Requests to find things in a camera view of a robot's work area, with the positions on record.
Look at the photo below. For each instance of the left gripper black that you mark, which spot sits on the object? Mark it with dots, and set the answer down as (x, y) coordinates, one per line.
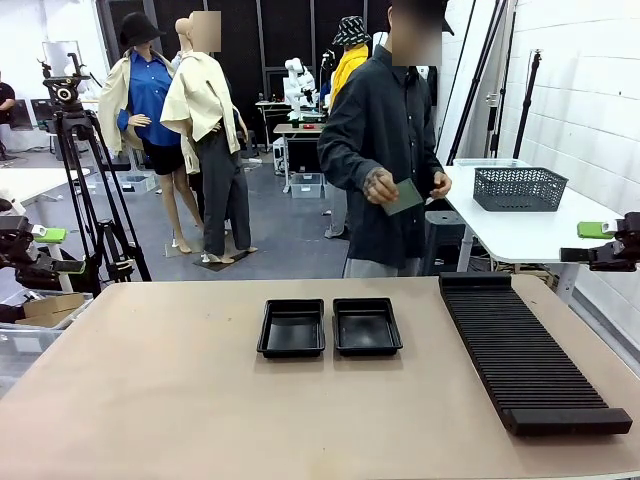
(15, 250)

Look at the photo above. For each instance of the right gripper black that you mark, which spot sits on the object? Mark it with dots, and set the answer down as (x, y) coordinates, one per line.
(625, 250)

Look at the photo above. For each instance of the green perforated circuit board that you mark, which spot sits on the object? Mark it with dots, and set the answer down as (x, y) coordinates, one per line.
(409, 197)

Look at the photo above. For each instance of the black ESD tray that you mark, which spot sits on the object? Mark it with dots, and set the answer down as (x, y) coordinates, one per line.
(367, 332)
(290, 331)

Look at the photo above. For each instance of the person's left forearm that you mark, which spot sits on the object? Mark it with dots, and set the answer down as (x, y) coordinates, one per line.
(431, 160)

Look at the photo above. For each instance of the person's right forearm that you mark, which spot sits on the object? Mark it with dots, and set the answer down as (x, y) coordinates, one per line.
(342, 167)

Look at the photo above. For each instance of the person's left hand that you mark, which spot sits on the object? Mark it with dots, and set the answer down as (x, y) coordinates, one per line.
(442, 184)

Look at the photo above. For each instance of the person's right hand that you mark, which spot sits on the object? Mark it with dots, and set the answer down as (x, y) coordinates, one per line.
(380, 186)

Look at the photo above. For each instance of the brown cardboard box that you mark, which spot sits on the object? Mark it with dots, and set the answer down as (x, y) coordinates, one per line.
(50, 305)

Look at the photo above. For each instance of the white side table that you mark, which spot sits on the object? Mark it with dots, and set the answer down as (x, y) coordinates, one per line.
(525, 230)

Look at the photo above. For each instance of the white work table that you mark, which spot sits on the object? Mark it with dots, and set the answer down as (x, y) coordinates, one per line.
(30, 182)

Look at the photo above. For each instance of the grey woven plastic basket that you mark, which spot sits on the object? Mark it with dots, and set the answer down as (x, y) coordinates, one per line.
(520, 190)

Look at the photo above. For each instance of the large clear plastic container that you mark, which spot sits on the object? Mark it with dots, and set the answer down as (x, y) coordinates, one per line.
(30, 345)

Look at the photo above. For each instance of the clear storage bin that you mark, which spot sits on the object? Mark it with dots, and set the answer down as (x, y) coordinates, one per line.
(137, 184)
(306, 187)

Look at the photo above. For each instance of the clear flat plastic box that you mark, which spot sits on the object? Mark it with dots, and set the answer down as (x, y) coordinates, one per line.
(490, 162)

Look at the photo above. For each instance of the black slotted PCB rack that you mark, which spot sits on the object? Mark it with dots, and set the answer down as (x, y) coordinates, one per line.
(520, 350)

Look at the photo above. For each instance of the black round stool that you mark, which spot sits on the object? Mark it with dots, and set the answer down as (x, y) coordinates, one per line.
(442, 235)

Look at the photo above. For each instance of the black light stand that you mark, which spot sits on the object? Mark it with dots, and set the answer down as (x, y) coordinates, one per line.
(525, 112)
(494, 125)
(472, 95)

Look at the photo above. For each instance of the person in black t-shirt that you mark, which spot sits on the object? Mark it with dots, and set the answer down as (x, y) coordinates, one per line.
(6, 100)

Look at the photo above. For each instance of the mannequin with blue shirt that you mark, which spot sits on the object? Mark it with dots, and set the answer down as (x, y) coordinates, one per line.
(147, 100)

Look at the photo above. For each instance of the mannequin with cream jacket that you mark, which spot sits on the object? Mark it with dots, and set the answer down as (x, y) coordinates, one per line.
(200, 100)

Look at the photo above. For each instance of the person in dark shirt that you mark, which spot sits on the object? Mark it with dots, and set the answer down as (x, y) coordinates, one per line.
(385, 125)

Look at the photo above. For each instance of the black brimmed hat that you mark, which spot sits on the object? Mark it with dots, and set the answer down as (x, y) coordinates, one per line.
(137, 30)

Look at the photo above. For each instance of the small desk with black panel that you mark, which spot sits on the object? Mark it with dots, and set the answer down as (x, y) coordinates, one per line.
(305, 155)

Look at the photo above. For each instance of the mannequin with yellow top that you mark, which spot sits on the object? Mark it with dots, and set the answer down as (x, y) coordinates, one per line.
(345, 70)

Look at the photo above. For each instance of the small white background robot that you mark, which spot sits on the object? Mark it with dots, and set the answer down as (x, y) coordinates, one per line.
(300, 75)

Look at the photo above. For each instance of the patterned bucket hat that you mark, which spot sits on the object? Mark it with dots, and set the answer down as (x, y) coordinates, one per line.
(352, 31)

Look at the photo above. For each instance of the black camera tripod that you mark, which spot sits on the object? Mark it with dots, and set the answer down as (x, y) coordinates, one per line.
(75, 125)

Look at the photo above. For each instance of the black mannequin base plate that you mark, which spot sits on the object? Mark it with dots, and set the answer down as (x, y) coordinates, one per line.
(212, 266)

